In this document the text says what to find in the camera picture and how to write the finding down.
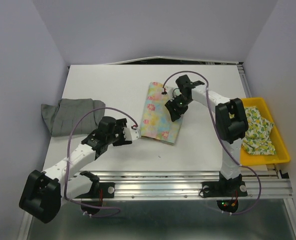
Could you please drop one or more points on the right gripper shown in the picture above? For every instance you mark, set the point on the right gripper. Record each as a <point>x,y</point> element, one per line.
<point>174,114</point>

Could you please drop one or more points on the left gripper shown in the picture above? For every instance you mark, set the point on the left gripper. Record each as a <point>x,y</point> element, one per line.
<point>120,123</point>

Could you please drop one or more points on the pastel floral skirt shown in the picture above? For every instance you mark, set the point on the pastel floral skirt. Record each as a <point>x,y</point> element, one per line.
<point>156,122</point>

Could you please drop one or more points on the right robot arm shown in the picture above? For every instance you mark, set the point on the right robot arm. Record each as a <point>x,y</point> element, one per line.
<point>230,124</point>

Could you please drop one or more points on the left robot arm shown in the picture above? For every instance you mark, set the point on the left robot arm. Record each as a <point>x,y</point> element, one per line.
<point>45,192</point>

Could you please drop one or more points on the folded grey skirt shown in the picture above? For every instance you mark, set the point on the folded grey skirt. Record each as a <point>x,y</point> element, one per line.
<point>80,115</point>

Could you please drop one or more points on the lemon print skirt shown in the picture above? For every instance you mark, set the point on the lemon print skirt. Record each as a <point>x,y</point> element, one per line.
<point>257,139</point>

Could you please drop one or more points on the yellow plastic tray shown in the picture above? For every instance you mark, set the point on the yellow plastic tray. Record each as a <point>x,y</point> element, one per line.
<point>282,155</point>

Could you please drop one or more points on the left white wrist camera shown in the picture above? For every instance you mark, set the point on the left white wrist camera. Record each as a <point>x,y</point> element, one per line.
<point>131,134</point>

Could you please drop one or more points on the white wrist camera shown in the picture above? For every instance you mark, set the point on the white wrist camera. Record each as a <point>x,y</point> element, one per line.
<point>176,92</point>
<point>131,134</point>

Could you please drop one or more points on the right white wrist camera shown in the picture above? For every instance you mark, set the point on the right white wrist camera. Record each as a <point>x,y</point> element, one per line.
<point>176,92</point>

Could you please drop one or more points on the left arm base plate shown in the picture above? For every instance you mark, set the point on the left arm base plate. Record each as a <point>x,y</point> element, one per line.
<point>87,190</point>

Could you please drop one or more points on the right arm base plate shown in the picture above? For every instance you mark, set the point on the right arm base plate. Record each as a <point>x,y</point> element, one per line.
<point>227,196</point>

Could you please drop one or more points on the aluminium rail frame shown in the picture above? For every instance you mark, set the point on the aluminium rail frame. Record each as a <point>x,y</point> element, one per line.
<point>165,205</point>

